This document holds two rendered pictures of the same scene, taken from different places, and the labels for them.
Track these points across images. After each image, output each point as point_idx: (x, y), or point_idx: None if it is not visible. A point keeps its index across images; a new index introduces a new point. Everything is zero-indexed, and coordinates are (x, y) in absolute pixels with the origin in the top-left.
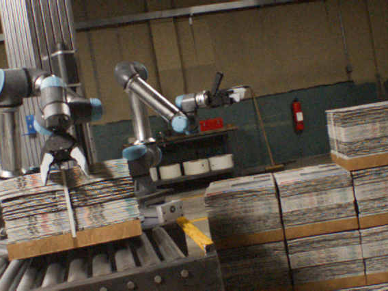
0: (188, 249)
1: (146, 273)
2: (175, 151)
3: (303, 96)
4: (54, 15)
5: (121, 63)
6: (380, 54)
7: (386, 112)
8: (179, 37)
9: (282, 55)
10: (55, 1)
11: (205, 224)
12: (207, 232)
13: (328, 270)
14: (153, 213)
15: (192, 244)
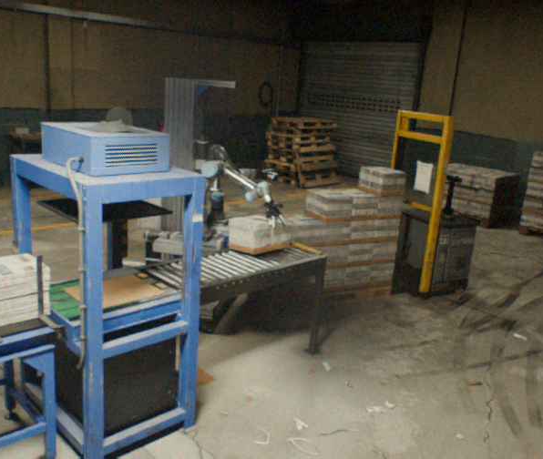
0: (144, 242)
1: (311, 260)
2: None
3: None
4: (199, 117)
5: (220, 148)
6: (231, 92)
7: (343, 200)
8: (73, 37)
9: (158, 76)
10: (199, 109)
11: (132, 222)
12: (142, 229)
13: None
14: (229, 229)
15: (142, 239)
